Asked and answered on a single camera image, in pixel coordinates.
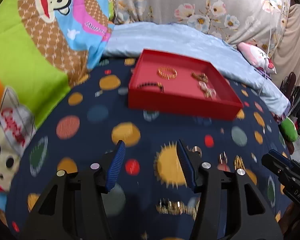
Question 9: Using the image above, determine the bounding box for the colourful monkey cartoon quilt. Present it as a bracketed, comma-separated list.
[0, 0, 115, 218]

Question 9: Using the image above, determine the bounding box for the navy planet print bedsheet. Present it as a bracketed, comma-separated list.
[5, 59, 290, 239]

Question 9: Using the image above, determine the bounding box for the grey floral bedsheet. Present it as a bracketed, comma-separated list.
[115, 0, 290, 48]

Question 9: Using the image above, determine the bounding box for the gold hoop earring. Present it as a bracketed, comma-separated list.
[218, 151, 228, 165]

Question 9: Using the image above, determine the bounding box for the dark wooden bead bracelet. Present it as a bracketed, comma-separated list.
[136, 81, 165, 93]

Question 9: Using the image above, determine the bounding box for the white pearl bracelet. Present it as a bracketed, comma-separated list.
[198, 81, 217, 99]

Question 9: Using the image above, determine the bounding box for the gold chain cuff bangle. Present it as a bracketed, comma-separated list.
[157, 67, 178, 80]

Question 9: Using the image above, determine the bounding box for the pink cartoon pillow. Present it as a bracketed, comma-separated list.
[237, 42, 277, 74]

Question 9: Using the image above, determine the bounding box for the white hanging cable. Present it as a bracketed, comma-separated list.
[264, 0, 276, 63]

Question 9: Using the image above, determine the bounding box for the light blue blanket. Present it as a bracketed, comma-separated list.
[103, 22, 290, 116]

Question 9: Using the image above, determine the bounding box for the thin gold charm chain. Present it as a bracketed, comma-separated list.
[156, 198, 201, 217]

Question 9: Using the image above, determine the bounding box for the green plush toy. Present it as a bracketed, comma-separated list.
[280, 118, 298, 142]

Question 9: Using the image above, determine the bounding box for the red jewelry tray box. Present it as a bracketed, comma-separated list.
[128, 49, 243, 120]

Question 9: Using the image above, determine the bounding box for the gold chunky chain necklace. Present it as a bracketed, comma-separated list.
[191, 71, 209, 83]

